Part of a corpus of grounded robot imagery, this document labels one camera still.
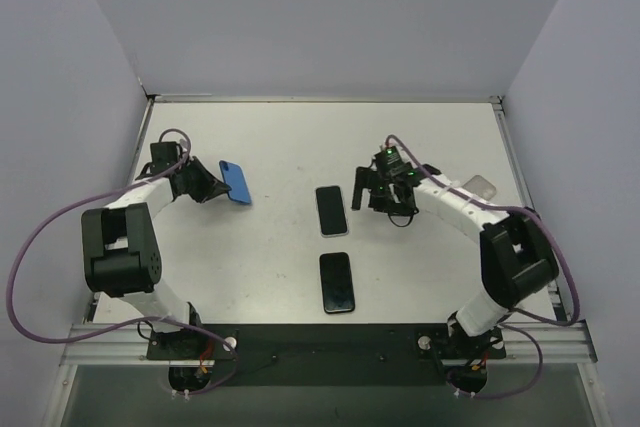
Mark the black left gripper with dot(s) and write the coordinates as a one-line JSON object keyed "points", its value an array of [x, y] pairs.
{"points": [[201, 180]]}

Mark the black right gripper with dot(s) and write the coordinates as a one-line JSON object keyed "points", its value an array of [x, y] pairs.
{"points": [[376, 196]]}

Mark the black phone with blue back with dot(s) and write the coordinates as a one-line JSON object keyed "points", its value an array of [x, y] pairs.
{"points": [[233, 176]]}

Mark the clear phone case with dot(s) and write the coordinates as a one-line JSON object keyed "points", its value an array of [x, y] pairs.
{"points": [[481, 187]]}

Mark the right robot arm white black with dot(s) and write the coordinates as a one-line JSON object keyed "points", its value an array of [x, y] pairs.
{"points": [[516, 259]]}

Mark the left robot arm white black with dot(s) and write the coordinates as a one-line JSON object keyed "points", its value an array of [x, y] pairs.
{"points": [[121, 254]]}

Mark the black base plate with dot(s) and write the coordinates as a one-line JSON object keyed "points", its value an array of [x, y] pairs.
{"points": [[320, 355]]}

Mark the aluminium front rail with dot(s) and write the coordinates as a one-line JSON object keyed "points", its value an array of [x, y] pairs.
{"points": [[124, 347]]}

